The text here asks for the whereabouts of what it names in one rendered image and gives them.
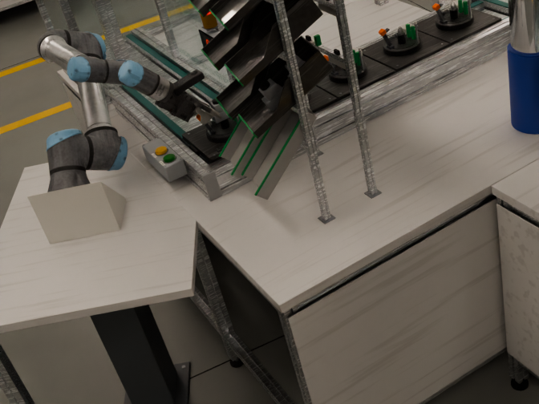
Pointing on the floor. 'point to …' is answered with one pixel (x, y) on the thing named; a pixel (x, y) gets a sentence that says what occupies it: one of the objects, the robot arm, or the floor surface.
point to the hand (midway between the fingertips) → (214, 111)
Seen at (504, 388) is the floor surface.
